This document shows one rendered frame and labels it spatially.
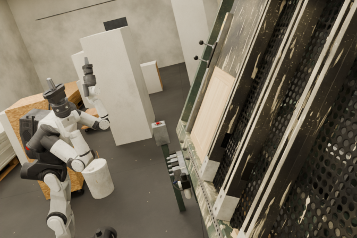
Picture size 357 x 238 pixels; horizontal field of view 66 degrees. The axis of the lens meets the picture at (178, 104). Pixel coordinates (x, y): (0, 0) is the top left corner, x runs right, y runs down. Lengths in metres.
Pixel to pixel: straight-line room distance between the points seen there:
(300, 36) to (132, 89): 3.36
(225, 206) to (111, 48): 3.25
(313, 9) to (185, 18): 4.50
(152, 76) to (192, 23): 1.98
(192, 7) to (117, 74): 2.16
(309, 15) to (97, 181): 2.79
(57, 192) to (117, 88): 2.43
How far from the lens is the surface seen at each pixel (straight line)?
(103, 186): 3.40
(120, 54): 4.14
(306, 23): 1.15
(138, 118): 4.37
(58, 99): 1.52
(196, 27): 5.56
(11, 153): 5.48
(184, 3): 5.54
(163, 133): 2.38
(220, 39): 2.08
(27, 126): 1.94
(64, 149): 1.71
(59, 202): 2.22
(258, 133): 1.17
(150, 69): 6.87
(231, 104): 1.43
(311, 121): 0.93
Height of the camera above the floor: 1.81
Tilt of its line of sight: 19 degrees down
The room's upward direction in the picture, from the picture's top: 14 degrees counter-clockwise
